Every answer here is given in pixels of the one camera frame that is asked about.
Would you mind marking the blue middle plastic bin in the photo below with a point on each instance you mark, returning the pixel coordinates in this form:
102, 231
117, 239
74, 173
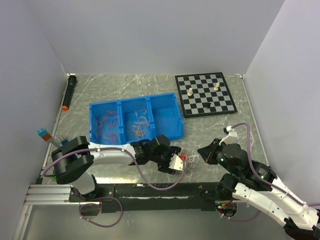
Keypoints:
136, 119

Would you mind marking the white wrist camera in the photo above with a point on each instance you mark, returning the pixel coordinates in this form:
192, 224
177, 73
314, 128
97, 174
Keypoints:
231, 136
176, 163

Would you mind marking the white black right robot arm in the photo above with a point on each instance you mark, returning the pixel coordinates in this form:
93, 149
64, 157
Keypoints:
257, 185

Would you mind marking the black grey chessboard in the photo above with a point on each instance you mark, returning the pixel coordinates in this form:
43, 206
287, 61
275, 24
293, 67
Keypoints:
203, 92

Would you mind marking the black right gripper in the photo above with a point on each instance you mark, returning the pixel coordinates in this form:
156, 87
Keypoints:
207, 151

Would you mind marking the cream chess piece left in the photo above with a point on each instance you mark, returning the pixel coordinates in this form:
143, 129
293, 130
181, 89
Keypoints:
190, 92

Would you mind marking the cream chess piece right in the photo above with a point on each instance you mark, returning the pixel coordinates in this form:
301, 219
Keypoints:
217, 86

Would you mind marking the toy brick tower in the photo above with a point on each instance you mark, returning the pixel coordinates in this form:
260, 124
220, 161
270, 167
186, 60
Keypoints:
55, 141

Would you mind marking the cream chess piece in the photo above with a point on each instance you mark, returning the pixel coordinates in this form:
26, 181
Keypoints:
217, 86
190, 92

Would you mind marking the black marker orange cap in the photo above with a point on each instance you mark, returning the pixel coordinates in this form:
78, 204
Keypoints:
71, 85

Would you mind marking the blue right plastic bin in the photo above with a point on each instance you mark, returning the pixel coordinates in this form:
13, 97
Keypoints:
165, 116

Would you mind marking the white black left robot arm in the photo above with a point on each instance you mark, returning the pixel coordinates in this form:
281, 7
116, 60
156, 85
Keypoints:
71, 161

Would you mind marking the aluminium frame rail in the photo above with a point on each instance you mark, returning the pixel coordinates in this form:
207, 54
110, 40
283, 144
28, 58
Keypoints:
47, 194

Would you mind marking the blue left plastic bin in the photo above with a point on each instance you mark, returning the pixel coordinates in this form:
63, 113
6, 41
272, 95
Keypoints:
105, 123

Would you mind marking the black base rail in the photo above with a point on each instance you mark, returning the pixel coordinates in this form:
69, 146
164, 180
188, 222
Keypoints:
160, 195

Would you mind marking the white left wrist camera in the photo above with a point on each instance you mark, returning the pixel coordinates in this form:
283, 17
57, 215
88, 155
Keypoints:
176, 163

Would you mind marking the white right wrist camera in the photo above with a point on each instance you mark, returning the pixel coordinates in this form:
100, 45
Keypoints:
231, 136

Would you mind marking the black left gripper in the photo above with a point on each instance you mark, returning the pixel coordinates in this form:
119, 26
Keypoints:
171, 150

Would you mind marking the blue plastic bin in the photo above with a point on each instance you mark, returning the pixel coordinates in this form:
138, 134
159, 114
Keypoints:
105, 123
136, 119
165, 116

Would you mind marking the green plastic block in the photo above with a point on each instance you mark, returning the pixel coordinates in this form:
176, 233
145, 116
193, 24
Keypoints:
53, 175

